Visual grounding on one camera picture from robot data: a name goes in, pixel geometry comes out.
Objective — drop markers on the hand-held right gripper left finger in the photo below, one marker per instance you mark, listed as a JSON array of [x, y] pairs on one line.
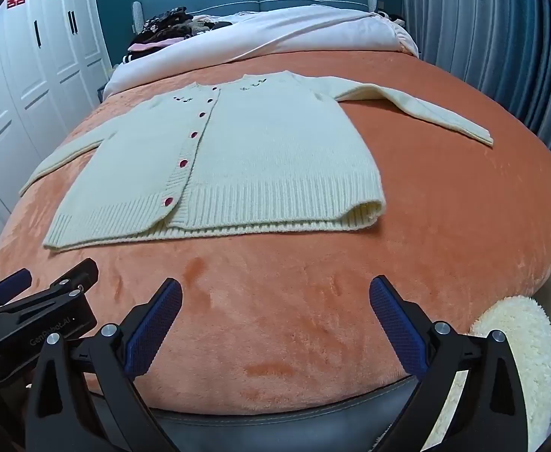
[[155, 325]]

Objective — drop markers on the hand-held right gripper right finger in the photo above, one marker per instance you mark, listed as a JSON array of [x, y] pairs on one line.
[[397, 325]]

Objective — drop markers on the grey leather bed frame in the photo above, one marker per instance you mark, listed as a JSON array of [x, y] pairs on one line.
[[266, 433]]

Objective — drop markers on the cream fluffy rug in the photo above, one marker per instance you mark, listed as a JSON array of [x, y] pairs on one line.
[[525, 334]]

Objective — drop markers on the cream knitted cardigan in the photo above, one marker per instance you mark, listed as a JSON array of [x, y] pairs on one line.
[[266, 150]]

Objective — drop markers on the white panelled wardrobe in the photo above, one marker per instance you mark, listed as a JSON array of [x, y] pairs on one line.
[[21, 80]]

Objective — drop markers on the blue grey curtain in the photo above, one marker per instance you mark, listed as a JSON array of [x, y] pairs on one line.
[[482, 33]]

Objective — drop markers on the orange plush blanket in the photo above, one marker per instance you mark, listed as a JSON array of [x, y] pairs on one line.
[[303, 315]]

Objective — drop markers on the pile of dark clothes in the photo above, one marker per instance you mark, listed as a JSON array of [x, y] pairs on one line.
[[162, 28]]

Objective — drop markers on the white duvet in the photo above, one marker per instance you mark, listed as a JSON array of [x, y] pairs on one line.
[[280, 33]]

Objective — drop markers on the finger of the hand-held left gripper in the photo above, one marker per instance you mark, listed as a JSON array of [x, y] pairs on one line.
[[75, 275], [14, 282]]

